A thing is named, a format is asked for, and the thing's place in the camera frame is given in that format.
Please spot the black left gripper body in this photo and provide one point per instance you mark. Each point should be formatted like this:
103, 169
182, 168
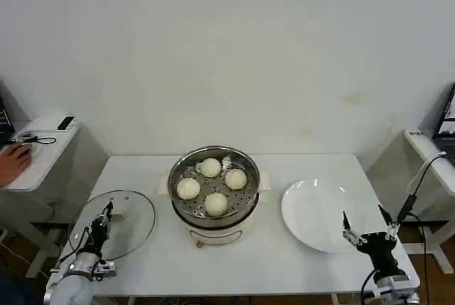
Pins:
99, 234

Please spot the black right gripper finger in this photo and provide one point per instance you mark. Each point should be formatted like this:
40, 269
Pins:
346, 223
385, 215

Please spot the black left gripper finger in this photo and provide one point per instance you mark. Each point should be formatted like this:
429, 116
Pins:
110, 209
104, 219

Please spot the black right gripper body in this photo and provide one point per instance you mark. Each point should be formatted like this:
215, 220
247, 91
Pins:
380, 253

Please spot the round glass lid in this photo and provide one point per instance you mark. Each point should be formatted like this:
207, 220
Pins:
135, 212

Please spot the white steamed bun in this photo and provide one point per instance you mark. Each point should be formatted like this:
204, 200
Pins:
236, 179
216, 204
188, 188
210, 167

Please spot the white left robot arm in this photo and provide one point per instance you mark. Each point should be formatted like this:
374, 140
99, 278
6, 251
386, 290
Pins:
71, 287

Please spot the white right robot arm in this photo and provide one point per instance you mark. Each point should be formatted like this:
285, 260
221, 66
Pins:
394, 283

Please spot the person's hand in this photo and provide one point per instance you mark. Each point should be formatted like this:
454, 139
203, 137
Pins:
12, 163

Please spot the white round plate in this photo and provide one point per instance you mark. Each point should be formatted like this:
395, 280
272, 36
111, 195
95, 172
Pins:
313, 219

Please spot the white desk with label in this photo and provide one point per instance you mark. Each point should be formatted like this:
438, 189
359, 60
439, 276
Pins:
432, 155

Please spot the white desk with rounded corners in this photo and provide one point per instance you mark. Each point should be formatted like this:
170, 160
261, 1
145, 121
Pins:
46, 155

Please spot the black and white phone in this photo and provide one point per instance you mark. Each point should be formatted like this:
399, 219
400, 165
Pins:
66, 123

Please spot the person's leg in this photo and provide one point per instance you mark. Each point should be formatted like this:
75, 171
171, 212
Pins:
14, 290

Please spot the white electric pot base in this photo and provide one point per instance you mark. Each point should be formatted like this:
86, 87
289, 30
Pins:
213, 235

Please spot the small white table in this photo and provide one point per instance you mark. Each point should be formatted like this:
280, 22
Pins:
249, 269

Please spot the perforated steel steamer basket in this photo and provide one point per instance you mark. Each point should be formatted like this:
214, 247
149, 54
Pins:
249, 173

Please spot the laptop with dark screen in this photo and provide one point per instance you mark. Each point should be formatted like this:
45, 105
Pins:
448, 113

